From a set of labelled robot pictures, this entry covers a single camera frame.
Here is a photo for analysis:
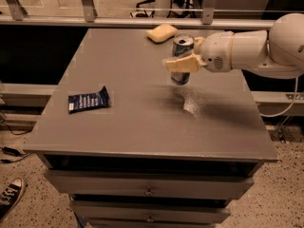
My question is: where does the blue silver redbull can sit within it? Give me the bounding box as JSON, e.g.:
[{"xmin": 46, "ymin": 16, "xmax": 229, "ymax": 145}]
[{"xmin": 170, "ymin": 33, "xmax": 195, "ymax": 86}]

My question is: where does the grey drawer cabinet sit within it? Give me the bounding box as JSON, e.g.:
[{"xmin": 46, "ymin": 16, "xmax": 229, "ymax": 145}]
[{"xmin": 25, "ymin": 28, "xmax": 277, "ymax": 228}]

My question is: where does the lower grey drawer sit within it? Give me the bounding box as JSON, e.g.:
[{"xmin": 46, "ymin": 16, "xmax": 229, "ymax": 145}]
[{"xmin": 70, "ymin": 200, "xmax": 230, "ymax": 223}]

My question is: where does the yellow sponge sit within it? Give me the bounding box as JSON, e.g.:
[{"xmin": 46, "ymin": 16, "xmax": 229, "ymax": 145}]
[{"xmin": 146, "ymin": 24, "xmax": 178, "ymax": 43}]

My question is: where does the dark blue snack wrapper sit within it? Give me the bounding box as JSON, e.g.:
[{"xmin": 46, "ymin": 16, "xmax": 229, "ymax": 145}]
[{"xmin": 68, "ymin": 86, "xmax": 111, "ymax": 114}]

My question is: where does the black white sneaker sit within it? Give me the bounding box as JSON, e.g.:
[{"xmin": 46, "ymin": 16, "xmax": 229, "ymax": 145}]
[{"xmin": 0, "ymin": 178, "xmax": 26, "ymax": 222}]

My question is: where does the black power adapter cable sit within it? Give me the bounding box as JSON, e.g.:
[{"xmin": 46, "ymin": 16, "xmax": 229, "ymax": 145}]
[{"xmin": 0, "ymin": 145, "xmax": 31, "ymax": 164}]

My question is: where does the upper grey drawer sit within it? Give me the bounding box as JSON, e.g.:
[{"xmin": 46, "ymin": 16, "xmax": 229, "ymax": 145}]
[{"xmin": 45, "ymin": 170, "xmax": 254, "ymax": 200}]

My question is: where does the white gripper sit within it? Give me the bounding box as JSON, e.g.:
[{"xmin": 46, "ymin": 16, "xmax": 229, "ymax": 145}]
[{"xmin": 162, "ymin": 31, "xmax": 234, "ymax": 73}]

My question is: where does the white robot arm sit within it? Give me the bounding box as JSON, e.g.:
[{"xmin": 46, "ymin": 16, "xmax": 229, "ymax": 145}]
[{"xmin": 162, "ymin": 13, "xmax": 304, "ymax": 79}]

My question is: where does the grey drawer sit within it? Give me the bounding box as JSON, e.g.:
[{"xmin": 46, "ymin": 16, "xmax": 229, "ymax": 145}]
[
  {"xmin": 45, "ymin": 170, "xmax": 254, "ymax": 200},
  {"xmin": 70, "ymin": 200, "xmax": 230, "ymax": 223}
]

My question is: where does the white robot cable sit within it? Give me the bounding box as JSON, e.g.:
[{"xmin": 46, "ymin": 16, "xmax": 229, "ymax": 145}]
[{"xmin": 259, "ymin": 76, "xmax": 300, "ymax": 119}]

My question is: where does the metal railing frame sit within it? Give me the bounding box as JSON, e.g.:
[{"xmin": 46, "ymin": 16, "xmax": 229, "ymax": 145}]
[{"xmin": 0, "ymin": 0, "xmax": 275, "ymax": 30}]

